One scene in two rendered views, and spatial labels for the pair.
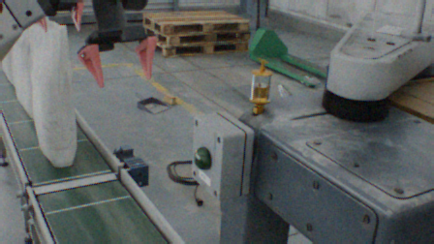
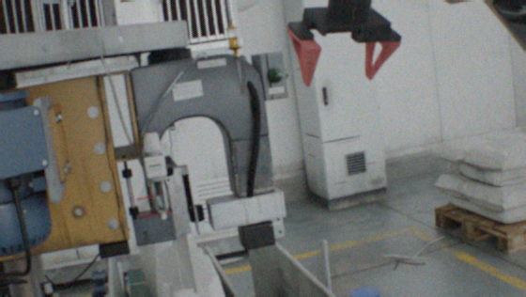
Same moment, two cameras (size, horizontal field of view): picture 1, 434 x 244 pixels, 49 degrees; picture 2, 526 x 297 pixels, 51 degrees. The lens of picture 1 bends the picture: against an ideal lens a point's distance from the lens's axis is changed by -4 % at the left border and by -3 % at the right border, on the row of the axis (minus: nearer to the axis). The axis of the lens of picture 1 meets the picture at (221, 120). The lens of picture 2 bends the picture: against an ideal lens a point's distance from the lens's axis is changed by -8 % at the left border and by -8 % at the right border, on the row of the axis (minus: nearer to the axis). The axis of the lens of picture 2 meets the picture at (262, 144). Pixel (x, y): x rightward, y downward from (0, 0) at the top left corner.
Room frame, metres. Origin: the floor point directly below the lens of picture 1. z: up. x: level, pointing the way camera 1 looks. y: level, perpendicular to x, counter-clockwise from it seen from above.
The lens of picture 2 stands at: (1.69, 0.32, 1.32)
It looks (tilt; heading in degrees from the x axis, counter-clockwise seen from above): 8 degrees down; 198
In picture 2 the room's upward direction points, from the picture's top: 8 degrees counter-clockwise
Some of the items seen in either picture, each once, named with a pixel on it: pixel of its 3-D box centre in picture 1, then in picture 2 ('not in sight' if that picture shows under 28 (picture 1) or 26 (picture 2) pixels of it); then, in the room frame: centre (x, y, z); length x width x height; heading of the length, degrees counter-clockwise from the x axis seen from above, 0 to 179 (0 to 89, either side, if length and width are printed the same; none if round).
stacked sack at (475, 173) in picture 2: not in sight; (495, 166); (-2.20, 0.67, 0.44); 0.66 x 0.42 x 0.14; 25
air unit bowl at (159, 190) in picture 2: not in sight; (160, 195); (0.77, -0.18, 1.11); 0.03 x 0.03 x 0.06
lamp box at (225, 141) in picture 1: (221, 155); (269, 75); (0.58, 0.00, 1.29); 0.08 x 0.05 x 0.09; 31
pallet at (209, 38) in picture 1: (197, 32); not in sight; (6.67, 0.41, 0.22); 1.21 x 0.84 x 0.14; 121
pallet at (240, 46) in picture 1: (195, 42); not in sight; (6.66, 0.42, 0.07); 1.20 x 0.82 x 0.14; 119
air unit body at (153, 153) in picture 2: not in sight; (159, 175); (0.77, -0.17, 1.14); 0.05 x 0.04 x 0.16; 121
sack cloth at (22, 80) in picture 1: (29, 54); not in sight; (3.06, 1.27, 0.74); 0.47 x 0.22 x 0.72; 32
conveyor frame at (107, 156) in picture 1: (34, 113); not in sight; (3.01, 1.25, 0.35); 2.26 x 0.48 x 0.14; 31
